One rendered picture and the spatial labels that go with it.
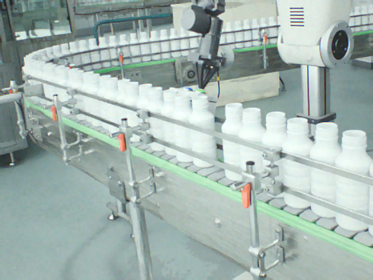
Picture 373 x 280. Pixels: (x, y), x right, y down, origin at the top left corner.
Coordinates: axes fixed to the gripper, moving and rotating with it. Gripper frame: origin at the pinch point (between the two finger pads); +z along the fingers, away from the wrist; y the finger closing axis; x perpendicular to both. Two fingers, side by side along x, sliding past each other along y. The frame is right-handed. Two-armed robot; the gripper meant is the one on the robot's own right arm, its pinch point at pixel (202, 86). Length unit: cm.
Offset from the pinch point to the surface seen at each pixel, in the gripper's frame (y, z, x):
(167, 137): 10.5, 14.3, -16.6
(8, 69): -301, 15, 38
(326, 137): 58, 5, -19
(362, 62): -282, -76, 523
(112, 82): -18.3, 3.6, -18.6
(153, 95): 4.9, 4.4, -19.2
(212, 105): 3.7, 4.9, 2.2
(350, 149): 64, 6, -20
